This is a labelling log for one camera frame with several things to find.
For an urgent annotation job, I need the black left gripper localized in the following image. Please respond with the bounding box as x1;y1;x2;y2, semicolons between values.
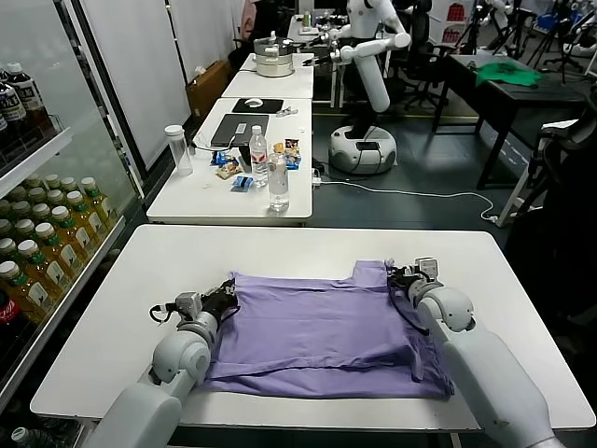
201;278;240;323

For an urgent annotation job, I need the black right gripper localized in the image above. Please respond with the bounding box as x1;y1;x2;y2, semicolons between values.
383;259;421;295

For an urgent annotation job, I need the purple t-shirt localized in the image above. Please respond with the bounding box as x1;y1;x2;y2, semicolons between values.
201;259;456;401

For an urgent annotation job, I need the long white side table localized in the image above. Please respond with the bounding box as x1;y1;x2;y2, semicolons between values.
146;97;313;222

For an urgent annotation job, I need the tall clear plastic bottle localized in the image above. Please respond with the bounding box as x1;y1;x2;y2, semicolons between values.
267;152;289;213

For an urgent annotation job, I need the water bottle red label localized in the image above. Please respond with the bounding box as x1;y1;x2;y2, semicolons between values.
249;124;269;188

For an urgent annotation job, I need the white table with legs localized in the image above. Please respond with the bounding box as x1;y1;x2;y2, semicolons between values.
493;120;579;229

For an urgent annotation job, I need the clear tumbler white lid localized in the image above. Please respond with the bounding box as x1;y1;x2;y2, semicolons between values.
163;124;193;176

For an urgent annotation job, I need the dark grey laptop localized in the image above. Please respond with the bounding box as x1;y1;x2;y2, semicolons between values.
210;113;271;147

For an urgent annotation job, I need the grey cabinet shelf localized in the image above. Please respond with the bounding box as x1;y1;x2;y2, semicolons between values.
0;217;127;398

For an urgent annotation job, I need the black mesh office chair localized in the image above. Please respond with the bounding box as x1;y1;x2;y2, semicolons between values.
506;100;597;328

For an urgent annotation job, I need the black mouse pad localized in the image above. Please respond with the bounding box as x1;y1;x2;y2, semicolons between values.
230;98;284;114

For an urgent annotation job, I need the white wheeled humanoid robot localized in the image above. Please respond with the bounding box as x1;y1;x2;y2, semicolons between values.
302;0;412;176

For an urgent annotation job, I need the brown cardboard box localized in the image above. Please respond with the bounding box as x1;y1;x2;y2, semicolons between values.
185;60;231;122

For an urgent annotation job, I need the short white side table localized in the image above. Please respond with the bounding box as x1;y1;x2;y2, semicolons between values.
221;52;315;100

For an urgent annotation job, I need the cola bottle red label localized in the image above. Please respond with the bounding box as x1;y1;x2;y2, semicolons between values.
0;288;29;360

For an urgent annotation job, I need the green cloth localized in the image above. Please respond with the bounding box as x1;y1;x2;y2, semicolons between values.
474;63;545;90

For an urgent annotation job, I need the silver cooking pot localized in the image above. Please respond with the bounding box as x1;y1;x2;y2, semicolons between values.
253;32;296;78

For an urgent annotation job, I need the black table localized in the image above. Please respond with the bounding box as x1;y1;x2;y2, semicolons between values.
447;54;597;190

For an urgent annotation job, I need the white partition panel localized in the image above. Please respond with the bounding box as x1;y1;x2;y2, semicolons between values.
77;0;190;169
169;0;236;84

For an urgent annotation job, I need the white cabinet shelf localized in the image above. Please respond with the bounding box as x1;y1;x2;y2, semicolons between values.
0;127;75;199

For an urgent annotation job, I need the black high-back office chair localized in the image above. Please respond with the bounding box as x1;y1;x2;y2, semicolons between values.
389;0;451;111

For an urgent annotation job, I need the bottle with green cap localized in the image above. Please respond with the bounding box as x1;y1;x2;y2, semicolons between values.
11;427;55;448

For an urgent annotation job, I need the person in pink top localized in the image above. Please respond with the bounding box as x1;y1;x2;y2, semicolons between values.
239;0;262;43

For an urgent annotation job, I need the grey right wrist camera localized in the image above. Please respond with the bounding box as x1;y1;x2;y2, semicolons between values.
414;257;442;285

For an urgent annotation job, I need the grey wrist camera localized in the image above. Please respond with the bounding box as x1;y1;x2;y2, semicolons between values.
414;257;442;285
174;292;203;322

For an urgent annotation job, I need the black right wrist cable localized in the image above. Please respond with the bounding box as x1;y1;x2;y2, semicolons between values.
389;291;429;336

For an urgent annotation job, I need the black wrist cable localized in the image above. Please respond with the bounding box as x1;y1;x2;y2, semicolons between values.
389;291;429;336
148;302;179;325

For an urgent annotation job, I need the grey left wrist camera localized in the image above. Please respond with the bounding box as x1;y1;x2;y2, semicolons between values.
174;292;203;322

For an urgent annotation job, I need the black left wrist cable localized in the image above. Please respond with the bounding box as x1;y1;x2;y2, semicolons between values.
148;302;179;325

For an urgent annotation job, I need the white floor cable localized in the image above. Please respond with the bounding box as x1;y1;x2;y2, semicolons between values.
321;178;499;223

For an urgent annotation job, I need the white charger cable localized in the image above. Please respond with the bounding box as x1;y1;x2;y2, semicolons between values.
191;131;233;152

